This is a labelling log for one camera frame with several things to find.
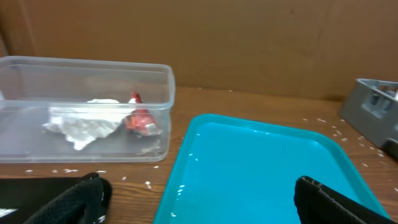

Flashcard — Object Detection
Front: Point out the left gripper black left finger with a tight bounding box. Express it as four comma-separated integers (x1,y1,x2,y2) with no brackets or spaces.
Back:
24,173,113,224

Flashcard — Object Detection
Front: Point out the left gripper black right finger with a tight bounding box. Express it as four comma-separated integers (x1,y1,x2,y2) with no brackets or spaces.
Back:
294,176,397,224

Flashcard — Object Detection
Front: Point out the white napkin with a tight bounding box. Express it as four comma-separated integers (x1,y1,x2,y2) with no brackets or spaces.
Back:
42,106,135,151

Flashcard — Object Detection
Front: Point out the red snack wrapper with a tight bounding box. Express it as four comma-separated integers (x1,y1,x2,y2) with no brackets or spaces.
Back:
124,109,162,136

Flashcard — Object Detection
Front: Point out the grey dishwasher rack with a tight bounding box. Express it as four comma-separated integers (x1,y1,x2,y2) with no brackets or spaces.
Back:
338,78,397,147

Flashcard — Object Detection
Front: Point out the teal plastic tray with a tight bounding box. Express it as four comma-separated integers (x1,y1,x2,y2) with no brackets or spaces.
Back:
154,114,385,224

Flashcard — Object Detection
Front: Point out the clear plastic bin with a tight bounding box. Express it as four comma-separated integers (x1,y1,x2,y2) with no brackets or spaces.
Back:
1,56,175,163

